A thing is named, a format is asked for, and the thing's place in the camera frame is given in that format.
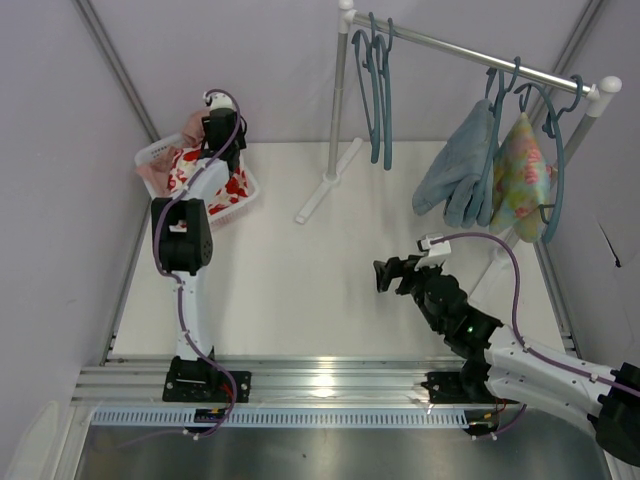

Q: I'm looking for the white plastic laundry basket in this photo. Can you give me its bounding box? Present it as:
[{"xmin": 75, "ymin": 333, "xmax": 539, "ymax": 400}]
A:
[{"xmin": 134, "ymin": 131, "xmax": 262, "ymax": 230}]

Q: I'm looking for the pink crumpled garment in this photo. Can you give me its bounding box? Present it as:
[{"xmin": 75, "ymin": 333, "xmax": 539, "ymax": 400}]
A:
[{"xmin": 134, "ymin": 110, "xmax": 208, "ymax": 198}]

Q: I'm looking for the silver clothes rack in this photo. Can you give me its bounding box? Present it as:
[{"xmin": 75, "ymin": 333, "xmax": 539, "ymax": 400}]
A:
[{"xmin": 293, "ymin": 0, "xmax": 623, "ymax": 296}]

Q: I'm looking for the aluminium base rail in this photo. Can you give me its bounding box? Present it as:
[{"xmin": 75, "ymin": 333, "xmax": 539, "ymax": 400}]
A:
[{"xmin": 71, "ymin": 356, "xmax": 463, "ymax": 407}]

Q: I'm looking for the pastel floral garment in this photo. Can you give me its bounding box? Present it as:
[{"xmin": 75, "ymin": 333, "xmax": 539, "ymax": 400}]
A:
[{"xmin": 489, "ymin": 113, "xmax": 552, "ymax": 243}]

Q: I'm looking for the light blue fleece garment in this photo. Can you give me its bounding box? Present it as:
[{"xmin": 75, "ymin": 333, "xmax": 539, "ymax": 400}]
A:
[{"xmin": 412, "ymin": 99, "xmax": 492, "ymax": 229}]

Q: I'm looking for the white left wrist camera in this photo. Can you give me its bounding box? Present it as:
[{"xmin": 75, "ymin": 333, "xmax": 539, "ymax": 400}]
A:
[{"xmin": 203, "ymin": 90, "xmax": 236, "ymax": 111}]

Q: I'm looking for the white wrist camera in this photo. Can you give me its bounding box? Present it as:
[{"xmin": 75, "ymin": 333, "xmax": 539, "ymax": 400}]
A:
[
  {"xmin": 203, "ymin": 90, "xmax": 236, "ymax": 111},
  {"xmin": 416, "ymin": 234, "xmax": 452, "ymax": 270}
]

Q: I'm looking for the white slotted cable duct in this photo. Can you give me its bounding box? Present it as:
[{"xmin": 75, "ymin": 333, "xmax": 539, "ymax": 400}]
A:
[{"xmin": 91, "ymin": 407, "xmax": 469, "ymax": 429}]

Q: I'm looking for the teal hanger with floral garment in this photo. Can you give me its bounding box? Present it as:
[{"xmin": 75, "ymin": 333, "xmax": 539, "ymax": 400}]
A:
[{"xmin": 502, "ymin": 83, "xmax": 551, "ymax": 243}]

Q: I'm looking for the red poppy print skirt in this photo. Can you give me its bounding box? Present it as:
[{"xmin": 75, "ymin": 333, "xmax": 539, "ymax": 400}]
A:
[{"xmin": 167, "ymin": 147, "xmax": 249, "ymax": 216}]

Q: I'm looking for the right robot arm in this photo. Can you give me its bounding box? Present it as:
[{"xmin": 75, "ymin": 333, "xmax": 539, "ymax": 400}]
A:
[{"xmin": 373, "ymin": 255, "xmax": 639, "ymax": 466}]

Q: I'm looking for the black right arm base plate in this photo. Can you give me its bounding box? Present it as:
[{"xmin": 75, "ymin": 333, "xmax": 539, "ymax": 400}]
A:
[{"xmin": 420, "ymin": 371, "xmax": 517, "ymax": 405}]

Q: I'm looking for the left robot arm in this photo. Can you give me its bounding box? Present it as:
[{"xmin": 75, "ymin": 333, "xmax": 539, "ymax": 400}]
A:
[{"xmin": 152, "ymin": 106, "xmax": 246, "ymax": 361}]

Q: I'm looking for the teal hanger with blue garment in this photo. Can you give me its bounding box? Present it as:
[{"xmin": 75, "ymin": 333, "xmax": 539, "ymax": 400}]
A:
[{"xmin": 476, "ymin": 68, "xmax": 506, "ymax": 227}]

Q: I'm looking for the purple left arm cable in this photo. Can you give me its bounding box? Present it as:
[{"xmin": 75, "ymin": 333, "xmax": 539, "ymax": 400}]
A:
[{"xmin": 115, "ymin": 88, "xmax": 244, "ymax": 449}]

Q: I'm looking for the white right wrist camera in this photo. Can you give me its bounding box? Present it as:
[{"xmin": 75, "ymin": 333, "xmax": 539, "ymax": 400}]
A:
[{"xmin": 416, "ymin": 234, "xmax": 452, "ymax": 270}]

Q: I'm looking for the grey corner frame post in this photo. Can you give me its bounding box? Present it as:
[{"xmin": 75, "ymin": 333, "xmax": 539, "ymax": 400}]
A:
[{"xmin": 71, "ymin": 0, "xmax": 160, "ymax": 142}]

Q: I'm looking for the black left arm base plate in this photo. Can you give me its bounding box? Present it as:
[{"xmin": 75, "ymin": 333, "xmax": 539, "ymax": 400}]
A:
[{"xmin": 162, "ymin": 356, "xmax": 233, "ymax": 403}]

